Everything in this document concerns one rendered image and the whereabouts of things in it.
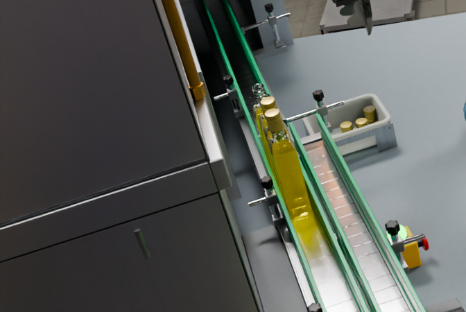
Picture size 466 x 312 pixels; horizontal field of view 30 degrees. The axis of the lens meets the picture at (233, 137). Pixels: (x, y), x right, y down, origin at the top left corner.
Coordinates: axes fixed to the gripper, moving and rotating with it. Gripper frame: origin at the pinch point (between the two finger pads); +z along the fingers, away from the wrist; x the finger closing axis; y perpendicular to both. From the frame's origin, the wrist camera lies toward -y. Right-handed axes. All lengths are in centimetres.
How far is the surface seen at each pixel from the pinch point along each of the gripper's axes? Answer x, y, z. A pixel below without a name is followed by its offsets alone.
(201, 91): 51, 43, -23
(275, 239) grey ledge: 31, 38, 30
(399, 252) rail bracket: 55, 15, 24
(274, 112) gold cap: 23.7, 29.3, 1.8
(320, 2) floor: -285, -38, 118
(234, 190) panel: 25, 43, 17
